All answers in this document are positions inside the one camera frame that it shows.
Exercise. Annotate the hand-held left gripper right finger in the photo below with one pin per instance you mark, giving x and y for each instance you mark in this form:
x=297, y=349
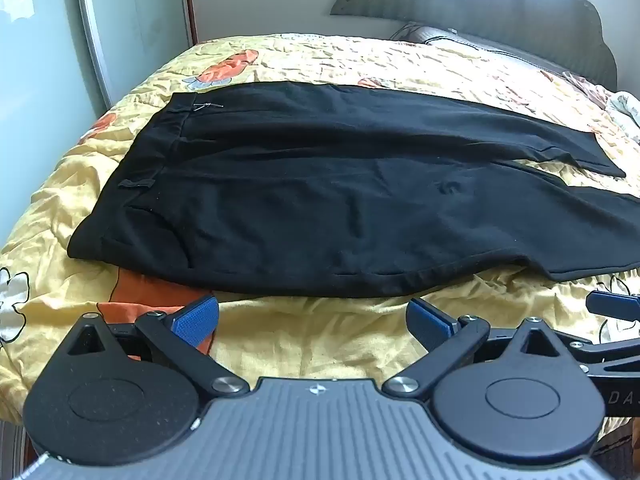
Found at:
x=426, y=324

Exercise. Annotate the black pants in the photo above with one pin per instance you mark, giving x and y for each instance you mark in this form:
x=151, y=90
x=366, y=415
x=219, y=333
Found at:
x=320, y=185

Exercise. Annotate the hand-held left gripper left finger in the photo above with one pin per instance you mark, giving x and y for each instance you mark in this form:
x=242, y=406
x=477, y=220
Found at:
x=194, y=318

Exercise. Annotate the sliding wardrobe door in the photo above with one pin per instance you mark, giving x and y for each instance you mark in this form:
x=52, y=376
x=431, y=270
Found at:
x=60, y=35

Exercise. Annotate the grey padded headboard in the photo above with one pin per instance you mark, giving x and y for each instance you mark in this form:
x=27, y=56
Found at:
x=500, y=5

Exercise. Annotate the pale crumpled cloth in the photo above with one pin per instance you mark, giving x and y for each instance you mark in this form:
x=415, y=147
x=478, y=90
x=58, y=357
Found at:
x=625, y=107

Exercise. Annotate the grey striped pillow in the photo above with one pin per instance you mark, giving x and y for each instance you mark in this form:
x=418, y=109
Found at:
x=465, y=42

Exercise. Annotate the yellow floral bedspread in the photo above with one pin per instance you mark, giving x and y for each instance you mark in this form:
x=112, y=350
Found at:
x=310, y=330

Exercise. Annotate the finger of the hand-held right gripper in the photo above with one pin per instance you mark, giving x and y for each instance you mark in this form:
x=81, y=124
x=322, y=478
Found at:
x=612, y=304
x=612, y=355

